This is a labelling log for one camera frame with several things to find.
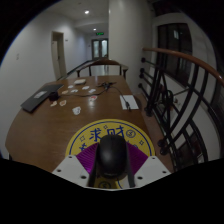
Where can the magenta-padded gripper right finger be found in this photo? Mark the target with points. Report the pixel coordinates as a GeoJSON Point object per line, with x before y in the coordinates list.
{"type": "Point", "coordinates": [150, 168]}

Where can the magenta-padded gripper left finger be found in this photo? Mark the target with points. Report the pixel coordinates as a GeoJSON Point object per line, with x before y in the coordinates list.
{"type": "Point", "coordinates": [71, 168]}

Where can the black computer mouse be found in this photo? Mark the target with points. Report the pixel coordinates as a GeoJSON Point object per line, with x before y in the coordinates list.
{"type": "Point", "coordinates": [112, 155]}

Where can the round yellow mouse pad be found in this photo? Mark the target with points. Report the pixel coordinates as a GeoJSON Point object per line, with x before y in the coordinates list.
{"type": "Point", "coordinates": [90, 133]}

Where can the small orange white sticker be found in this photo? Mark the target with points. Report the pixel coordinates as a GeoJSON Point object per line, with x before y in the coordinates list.
{"type": "Point", "coordinates": [53, 104]}
{"type": "Point", "coordinates": [62, 102]}

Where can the white notepad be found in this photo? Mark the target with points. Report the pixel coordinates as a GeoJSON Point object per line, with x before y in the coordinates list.
{"type": "Point", "coordinates": [132, 102]}

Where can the dark pen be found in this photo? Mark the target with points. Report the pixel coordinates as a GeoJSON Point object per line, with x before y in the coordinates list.
{"type": "Point", "coordinates": [126, 102]}

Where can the small red white sticker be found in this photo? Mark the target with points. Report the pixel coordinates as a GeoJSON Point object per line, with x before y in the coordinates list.
{"type": "Point", "coordinates": [93, 98]}

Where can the black railing with wooden handrail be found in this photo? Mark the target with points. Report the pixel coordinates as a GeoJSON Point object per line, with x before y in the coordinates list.
{"type": "Point", "coordinates": [181, 100]}

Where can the dark closed laptop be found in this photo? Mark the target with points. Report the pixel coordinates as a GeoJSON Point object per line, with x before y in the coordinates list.
{"type": "Point", "coordinates": [35, 98]}

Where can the small white flat box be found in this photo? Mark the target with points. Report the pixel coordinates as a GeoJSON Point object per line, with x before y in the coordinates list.
{"type": "Point", "coordinates": [79, 81]}

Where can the brown wooden chair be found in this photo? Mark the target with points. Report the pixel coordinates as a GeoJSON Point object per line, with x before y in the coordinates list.
{"type": "Point", "coordinates": [103, 62]}

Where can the pale side door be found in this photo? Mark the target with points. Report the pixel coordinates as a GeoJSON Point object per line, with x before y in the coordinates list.
{"type": "Point", "coordinates": [57, 55]}

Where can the glazed double door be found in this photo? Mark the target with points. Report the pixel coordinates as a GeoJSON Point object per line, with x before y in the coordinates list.
{"type": "Point", "coordinates": [100, 49]}

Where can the dark framed window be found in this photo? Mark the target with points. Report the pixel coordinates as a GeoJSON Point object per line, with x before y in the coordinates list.
{"type": "Point", "coordinates": [173, 43]}

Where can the green exit sign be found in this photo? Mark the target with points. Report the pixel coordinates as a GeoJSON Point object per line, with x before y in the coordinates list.
{"type": "Point", "coordinates": [99, 33]}

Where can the round ceiling light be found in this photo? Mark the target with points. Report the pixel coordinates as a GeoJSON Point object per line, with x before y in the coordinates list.
{"type": "Point", "coordinates": [94, 29]}
{"type": "Point", "coordinates": [86, 12]}

